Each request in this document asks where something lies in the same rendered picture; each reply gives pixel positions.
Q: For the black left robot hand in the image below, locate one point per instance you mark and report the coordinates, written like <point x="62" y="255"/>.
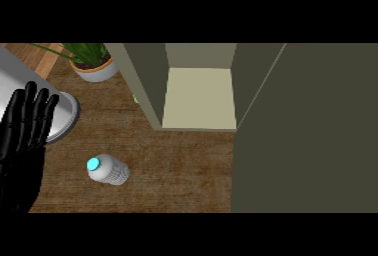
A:
<point x="20" y="140"/>

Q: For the clear bottled water, cyan cap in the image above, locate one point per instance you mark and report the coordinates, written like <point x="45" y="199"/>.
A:
<point x="110" y="170"/>

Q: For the olive green cabinet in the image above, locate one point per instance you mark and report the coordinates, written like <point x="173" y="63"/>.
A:
<point x="197" y="96"/>

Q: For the dark olive cabinet door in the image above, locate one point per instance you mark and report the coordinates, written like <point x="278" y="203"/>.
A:
<point x="305" y="133"/>

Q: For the small green object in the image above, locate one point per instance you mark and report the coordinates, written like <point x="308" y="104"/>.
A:
<point x="135" y="99"/>

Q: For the potted green plant, white pot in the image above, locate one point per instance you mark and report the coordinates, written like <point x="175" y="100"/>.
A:
<point x="93" y="63"/>

